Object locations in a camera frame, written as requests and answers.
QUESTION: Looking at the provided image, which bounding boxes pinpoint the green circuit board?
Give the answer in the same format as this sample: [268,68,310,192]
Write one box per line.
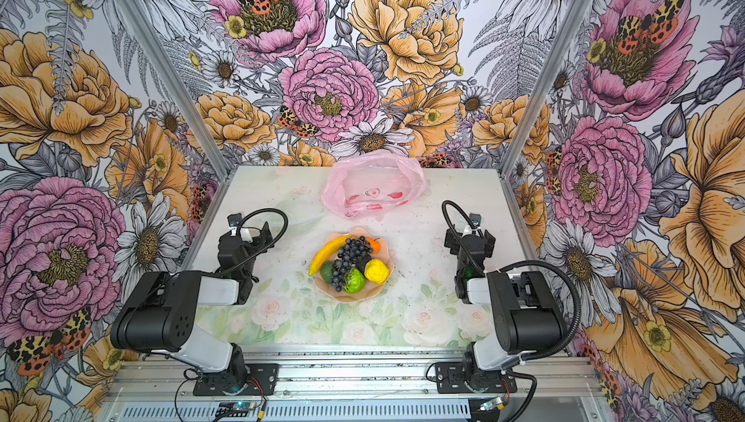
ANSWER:
[213,401,268,421]
[470,396,506,414]

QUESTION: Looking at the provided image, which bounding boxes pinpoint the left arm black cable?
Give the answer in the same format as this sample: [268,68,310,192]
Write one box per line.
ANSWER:
[220,208,290,278]

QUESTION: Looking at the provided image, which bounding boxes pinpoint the pink plastic bag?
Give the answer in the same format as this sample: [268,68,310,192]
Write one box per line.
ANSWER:
[320,150,428,220]

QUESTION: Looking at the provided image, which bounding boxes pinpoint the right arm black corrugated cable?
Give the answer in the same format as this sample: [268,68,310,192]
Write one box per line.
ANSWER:
[440,199,583,422]

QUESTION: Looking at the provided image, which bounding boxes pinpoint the yellow lemon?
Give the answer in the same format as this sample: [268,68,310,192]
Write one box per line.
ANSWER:
[364,259,390,284]

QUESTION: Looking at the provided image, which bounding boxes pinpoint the aluminium front rail frame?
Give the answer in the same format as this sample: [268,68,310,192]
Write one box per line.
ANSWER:
[99,344,614,421]

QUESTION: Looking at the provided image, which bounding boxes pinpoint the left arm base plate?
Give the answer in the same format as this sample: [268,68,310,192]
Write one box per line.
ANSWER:
[192,364,279,397]

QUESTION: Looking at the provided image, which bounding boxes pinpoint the right aluminium corner post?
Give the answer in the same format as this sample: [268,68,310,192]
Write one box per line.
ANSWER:
[499,0,624,179]

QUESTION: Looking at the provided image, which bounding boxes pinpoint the pink scalloped bowl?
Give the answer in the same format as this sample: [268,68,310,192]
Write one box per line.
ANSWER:
[308,228,395,304]

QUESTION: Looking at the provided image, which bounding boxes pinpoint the smooth green lime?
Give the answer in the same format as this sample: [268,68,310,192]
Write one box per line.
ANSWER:
[320,261,336,284]

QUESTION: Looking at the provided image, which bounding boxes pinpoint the dark grape bunch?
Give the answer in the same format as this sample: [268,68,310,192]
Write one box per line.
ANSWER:
[331,237,373,292]

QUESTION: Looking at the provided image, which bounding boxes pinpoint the aluminium corner post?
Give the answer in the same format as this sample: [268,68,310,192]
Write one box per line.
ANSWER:
[499,0,624,179]
[113,0,231,182]

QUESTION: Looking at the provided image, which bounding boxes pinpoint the yellow banana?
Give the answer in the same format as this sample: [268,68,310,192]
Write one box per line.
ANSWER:
[308,235,350,277]

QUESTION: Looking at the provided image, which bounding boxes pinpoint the green circuit board left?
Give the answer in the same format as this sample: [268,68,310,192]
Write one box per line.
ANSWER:
[213,401,268,421]

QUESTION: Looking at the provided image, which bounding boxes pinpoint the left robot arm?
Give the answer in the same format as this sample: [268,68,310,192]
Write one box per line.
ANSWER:
[110,208,289,397]

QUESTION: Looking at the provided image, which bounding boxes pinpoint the left aluminium corner post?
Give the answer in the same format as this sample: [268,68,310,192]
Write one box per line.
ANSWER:
[113,0,231,182]

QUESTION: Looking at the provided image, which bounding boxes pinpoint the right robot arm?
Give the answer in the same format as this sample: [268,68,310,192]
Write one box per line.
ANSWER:
[440,214,570,393]

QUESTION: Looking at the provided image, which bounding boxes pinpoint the bright green bumpy fruit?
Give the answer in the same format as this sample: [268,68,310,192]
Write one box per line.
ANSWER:
[343,268,367,294]

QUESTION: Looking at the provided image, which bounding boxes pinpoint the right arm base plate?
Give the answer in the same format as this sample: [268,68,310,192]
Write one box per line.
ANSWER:
[428,361,517,394]

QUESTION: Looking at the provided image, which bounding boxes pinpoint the green circuit board right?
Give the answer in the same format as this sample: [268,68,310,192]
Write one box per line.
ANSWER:
[470,396,506,414]

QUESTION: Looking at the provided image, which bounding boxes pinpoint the small orange fruit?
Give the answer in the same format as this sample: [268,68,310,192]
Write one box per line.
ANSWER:
[366,239,380,254]

